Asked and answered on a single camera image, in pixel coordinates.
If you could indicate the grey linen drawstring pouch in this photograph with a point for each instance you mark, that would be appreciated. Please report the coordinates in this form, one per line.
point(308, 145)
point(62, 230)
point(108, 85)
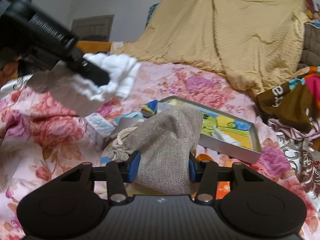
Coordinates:
point(164, 142)

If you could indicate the white blue carton box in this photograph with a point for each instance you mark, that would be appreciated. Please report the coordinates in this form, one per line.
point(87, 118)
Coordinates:
point(98, 129)

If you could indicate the brown colourful printed cloth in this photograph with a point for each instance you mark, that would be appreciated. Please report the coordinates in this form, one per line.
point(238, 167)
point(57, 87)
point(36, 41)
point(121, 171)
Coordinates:
point(294, 103)

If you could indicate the wooden bed frame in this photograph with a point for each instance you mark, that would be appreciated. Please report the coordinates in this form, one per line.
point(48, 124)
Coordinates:
point(93, 46)

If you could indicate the white face mask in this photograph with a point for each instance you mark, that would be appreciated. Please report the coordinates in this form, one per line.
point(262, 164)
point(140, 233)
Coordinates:
point(217, 134)

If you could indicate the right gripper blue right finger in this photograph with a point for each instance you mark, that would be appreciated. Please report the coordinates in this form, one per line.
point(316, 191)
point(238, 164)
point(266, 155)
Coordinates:
point(192, 168)

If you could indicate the colourful wall poster right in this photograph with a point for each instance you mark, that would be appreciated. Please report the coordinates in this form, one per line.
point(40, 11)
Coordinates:
point(312, 11)

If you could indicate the teal white tissue pack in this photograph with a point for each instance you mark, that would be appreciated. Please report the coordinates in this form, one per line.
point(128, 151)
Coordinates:
point(135, 114)

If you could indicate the silver patterned bed sheet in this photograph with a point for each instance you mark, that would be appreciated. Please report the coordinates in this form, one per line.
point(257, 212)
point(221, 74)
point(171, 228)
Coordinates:
point(304, 160)

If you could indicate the pink floral quilt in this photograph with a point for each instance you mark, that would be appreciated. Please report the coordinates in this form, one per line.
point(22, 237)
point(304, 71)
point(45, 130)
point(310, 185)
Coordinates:
point(41, 139)

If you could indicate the grey door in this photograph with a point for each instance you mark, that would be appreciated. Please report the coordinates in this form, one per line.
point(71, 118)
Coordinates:
point(97, 28)

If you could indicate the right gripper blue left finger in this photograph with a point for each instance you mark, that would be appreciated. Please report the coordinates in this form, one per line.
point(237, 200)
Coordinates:
point(134, 161)

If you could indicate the tan dotted blanket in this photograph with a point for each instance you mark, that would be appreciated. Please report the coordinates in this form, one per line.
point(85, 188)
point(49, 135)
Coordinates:
point(254, 44)

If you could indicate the brown quilted jacket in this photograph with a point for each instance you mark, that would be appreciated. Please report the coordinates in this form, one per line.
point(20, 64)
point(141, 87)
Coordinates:
point(311, 47)

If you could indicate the orange white medicine box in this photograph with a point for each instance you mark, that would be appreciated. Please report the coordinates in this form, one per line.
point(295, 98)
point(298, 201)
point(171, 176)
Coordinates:
point(222, 188)

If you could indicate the green wall poster left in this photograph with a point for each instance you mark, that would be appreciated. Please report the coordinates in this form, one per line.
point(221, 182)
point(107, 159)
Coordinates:
point(150, 13)

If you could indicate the pink garment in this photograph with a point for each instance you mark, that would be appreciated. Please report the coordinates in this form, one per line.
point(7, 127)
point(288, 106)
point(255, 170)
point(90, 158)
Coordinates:
point(293, 133)

